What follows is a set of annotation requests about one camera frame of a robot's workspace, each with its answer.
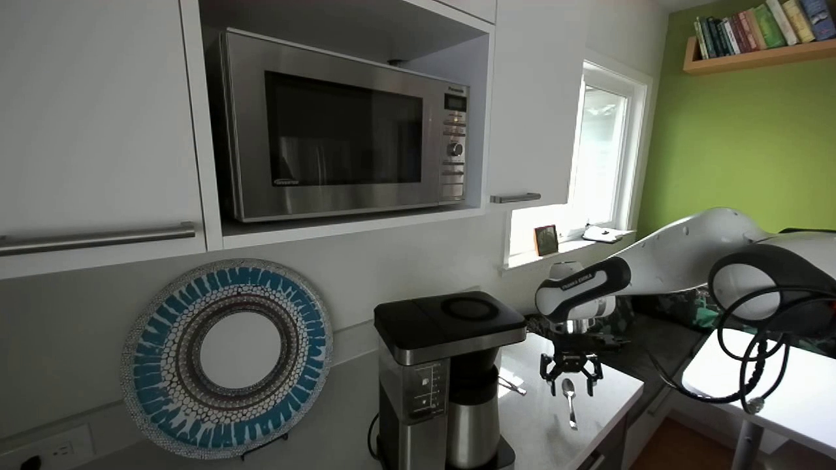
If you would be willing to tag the stainless steel microwave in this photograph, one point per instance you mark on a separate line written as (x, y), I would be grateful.
(349, 133)

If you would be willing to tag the small dark picture frame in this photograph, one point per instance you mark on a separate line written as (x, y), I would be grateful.
(546, 238)

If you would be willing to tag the wooden book shelf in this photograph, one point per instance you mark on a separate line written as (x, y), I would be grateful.
(758, 56)

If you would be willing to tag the light green book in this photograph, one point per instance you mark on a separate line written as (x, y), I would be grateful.
(769, 28)

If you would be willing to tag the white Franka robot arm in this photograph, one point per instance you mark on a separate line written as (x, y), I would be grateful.
(687, 253)

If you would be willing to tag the steel drip coffee maker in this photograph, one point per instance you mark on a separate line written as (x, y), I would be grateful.
(434, 375)

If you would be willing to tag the white windowsill item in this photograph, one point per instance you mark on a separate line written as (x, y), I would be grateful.
(603, 233)

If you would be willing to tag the silver spoon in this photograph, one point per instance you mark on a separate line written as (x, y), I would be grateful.
(571, 396)

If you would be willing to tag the blue white woven plate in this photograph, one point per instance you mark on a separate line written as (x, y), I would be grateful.
(157, 368)

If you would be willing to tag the silver fork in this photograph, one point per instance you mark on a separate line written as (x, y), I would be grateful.
(513, 383)

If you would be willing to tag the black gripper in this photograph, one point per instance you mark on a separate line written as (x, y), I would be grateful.
(572, 344)

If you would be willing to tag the white book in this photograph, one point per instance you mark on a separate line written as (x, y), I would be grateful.
(730, 37)

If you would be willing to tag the red book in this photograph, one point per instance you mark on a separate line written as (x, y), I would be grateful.
(743, 32)

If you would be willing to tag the window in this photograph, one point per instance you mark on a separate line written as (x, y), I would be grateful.
(603, 148)

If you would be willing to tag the white side table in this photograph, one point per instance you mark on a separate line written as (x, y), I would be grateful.
(785, 392)

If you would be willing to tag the dark lower kitchen cabinet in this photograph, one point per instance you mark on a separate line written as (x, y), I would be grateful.
(643, 426)

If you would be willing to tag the blue book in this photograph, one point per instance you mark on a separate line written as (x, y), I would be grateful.
(820, 18)

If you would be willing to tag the beige book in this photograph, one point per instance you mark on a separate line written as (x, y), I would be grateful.
(798, 22)

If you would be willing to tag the dark green book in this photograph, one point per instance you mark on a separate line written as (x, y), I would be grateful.
(711, 37)

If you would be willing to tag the white upper kitchen cabinets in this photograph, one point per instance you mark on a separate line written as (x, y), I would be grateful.
(95, 133)

